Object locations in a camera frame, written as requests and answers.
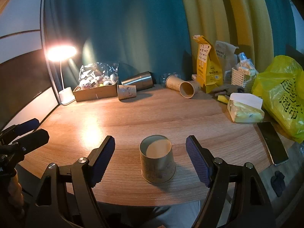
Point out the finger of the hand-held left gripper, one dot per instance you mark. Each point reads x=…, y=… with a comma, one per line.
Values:
x=35, y=137
x=28, y=124

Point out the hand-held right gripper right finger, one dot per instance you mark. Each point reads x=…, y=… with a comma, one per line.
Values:
x=199, y=163

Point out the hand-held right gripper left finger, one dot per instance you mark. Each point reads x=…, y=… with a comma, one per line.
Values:
x=104, y=161

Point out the printed paper cup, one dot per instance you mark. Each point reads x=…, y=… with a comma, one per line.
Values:
x=172, y=82
x=156, y=168
x=127, y=92

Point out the person's left forearm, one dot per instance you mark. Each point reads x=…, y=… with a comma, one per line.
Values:
x=14, y=190

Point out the brown paper cup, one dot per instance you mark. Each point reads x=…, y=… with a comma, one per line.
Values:
x=196, y=86

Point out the white desk lamp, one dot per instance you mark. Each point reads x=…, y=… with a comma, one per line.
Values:
x=67, y=96

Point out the person's grey trousers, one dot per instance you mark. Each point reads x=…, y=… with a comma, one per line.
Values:
x=171, y=215

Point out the yellow tissue pack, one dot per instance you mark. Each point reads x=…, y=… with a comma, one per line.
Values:
x=244, y=112

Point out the yellow sponge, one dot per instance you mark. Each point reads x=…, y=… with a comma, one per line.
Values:
x=223, y=99

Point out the cardboard box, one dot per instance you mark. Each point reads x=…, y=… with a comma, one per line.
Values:
x=95, y=93

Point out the black smartphone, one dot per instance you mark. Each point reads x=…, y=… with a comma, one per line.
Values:
x=273, y=142

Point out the grey glove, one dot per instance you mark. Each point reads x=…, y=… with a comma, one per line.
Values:
x=225, y=89

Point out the dark cloth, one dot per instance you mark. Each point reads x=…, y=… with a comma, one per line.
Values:
x=277, y=181

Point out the clear bag of plush toys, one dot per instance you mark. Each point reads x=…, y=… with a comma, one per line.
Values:
x=95, y=76

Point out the steel tumbler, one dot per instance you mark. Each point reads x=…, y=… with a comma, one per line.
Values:
x=140, y=80

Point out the white plastic basket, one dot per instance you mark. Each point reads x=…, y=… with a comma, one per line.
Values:
x=242, y=82

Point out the yellow paper bag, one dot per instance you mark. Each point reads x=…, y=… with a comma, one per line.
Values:
x=209, y=71

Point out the yellow plastic bag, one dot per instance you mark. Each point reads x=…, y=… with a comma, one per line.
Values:
x=280, y=95

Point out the grey paper bag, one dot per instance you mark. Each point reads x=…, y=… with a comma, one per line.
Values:
x=225, y=57

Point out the packets in basket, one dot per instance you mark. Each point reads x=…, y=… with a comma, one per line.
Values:
x=247, y=64

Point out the teal curtain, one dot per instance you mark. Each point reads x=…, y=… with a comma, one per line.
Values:
x=118, y=23

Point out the yellow curtain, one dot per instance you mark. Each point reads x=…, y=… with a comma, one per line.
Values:
x=225, y=11

